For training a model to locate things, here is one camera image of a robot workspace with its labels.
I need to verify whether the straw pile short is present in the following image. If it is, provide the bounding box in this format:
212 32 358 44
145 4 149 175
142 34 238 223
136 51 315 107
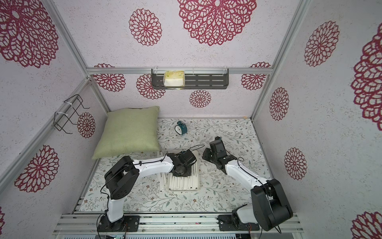
184 177 189 190

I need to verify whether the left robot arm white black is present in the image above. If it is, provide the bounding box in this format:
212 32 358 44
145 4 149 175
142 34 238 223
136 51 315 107
104 150 197 223

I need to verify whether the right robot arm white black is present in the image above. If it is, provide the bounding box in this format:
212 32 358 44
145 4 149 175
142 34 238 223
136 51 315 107
202 136 293 232

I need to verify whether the white storage tray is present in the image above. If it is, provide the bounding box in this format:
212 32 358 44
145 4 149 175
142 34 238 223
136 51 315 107
165 151 200 192

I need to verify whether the wrapped straw left pile edge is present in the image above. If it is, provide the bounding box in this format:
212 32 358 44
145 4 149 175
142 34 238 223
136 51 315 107
158 173 167 192

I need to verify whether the teal alarm clock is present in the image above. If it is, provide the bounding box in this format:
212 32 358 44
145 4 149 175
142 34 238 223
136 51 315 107
174 120 188 135

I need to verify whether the green pillow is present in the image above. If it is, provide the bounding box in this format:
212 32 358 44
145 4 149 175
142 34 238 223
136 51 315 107
92 106 160 160

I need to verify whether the yellow sponge block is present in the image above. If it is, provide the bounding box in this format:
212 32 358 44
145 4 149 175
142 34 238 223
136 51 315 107
163 71 186 87

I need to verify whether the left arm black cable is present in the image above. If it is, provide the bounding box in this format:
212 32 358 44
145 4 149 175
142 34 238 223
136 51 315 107
175 144 206 156

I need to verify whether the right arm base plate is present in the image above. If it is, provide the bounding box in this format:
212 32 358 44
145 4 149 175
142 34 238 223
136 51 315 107
217 214 260 232

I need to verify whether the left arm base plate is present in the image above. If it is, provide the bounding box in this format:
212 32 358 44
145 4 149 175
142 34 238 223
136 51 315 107
97 215 140 233

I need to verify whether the dark metal wall shelf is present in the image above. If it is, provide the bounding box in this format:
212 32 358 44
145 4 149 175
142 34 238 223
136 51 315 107
151 68 229 90

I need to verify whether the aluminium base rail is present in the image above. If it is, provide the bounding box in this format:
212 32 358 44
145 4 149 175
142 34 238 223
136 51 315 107
51 213 307 239

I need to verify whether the black wire wall rack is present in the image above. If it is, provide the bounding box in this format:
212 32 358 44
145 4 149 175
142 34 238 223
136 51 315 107
53 94 90 134

